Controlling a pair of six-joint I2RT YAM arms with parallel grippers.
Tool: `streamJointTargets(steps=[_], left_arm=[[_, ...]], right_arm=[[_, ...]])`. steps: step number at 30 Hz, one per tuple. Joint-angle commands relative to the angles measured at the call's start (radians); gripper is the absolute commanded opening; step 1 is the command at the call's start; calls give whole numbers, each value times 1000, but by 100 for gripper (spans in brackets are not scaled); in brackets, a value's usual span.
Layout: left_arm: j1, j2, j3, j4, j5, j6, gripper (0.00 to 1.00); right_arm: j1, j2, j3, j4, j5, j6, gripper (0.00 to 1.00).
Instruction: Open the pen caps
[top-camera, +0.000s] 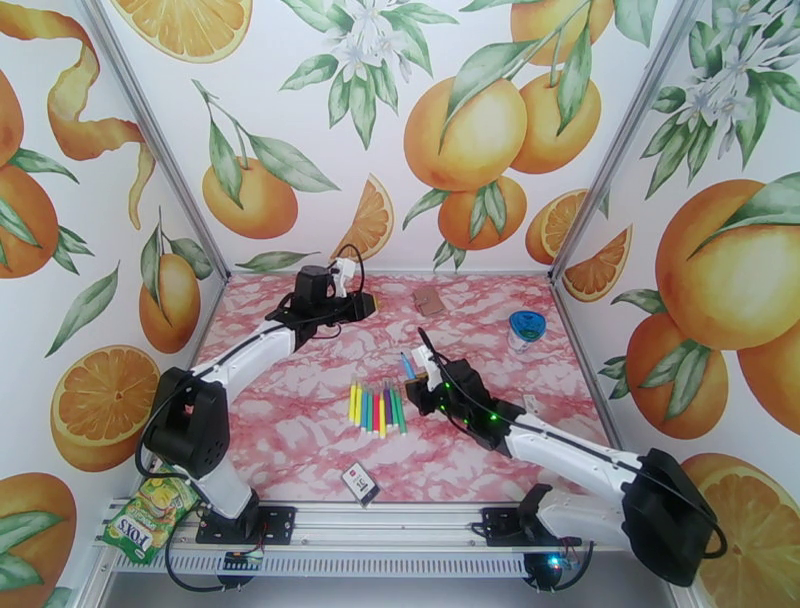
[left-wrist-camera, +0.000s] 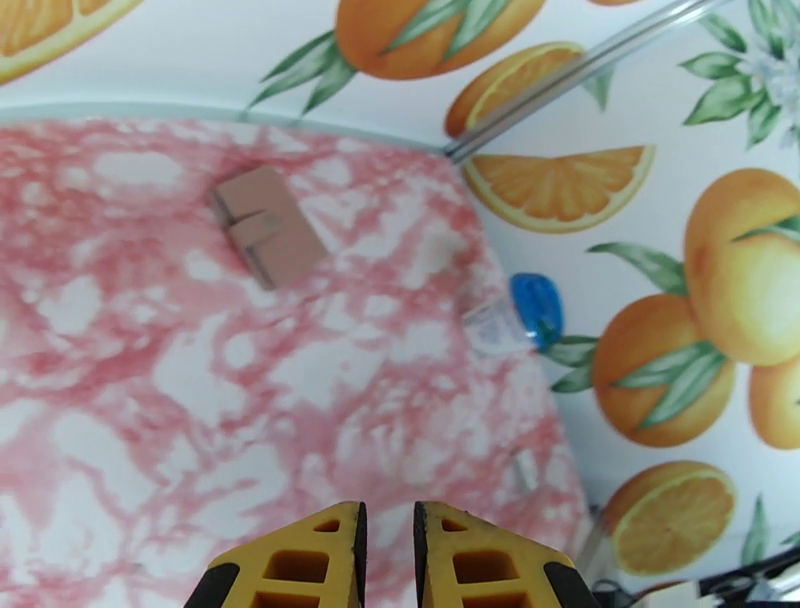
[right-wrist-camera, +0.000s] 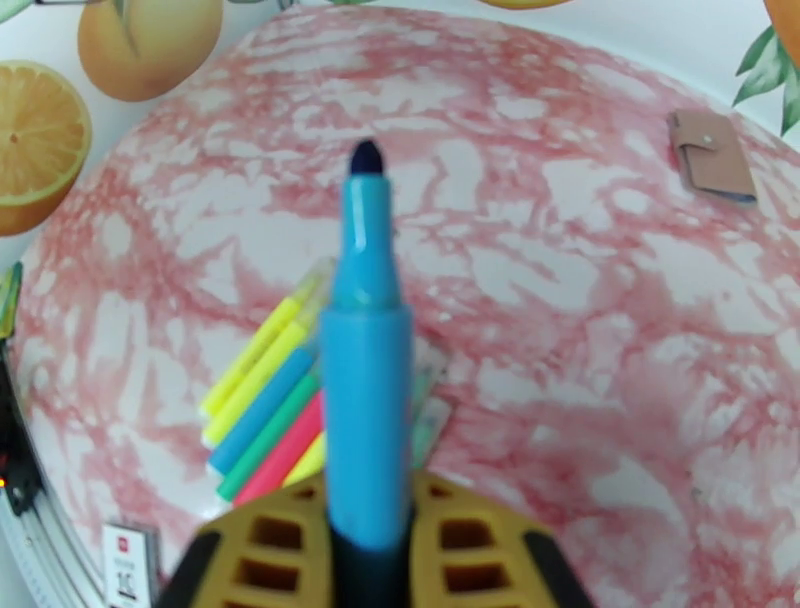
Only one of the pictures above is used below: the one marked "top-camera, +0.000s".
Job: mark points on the blue marker pen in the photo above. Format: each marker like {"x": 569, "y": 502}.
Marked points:
{"x": 364, "y": 409}
{"x": 407, "y": 365}

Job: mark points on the purple marker pen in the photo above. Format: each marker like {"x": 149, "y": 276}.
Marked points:
{"x": 387, "y": 406}

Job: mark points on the red marker pen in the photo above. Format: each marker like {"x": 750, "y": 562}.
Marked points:
{"x": 375, "y": 412}

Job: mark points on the teal green marker pen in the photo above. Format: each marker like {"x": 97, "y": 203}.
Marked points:
{"x": 369, "y": 411}

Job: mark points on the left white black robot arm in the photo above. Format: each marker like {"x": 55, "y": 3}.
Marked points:
{"x": 250, "y": 356}

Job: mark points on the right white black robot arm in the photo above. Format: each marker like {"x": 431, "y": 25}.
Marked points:
{"x": 562, "y": 447}

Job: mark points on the brown card wallet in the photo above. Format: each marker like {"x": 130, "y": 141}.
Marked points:
{"x": 429, "y": 302}

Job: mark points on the clear cup with blue lid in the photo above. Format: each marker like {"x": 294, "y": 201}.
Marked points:
{"x": 526, "y": 328}

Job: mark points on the small black white card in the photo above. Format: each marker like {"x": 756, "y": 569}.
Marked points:
{"x": 360, "y": 484}

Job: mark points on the black round controller with LED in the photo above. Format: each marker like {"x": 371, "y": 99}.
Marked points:
{"x": 547, "y": 570}

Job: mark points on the small blue circuit board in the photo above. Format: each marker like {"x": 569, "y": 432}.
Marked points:
{"x": 244, "y": 560}

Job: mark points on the green yellow candy bag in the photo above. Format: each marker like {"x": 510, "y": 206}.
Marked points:
{"x": 150, "y": 519}

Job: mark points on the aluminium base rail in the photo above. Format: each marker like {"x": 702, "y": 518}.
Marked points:
{"x": 387, "y": 525}

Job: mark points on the aluminium frame post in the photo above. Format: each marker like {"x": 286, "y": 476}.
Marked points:
{"x": 627, "y": 137}
{"x": 157, "y": 137}

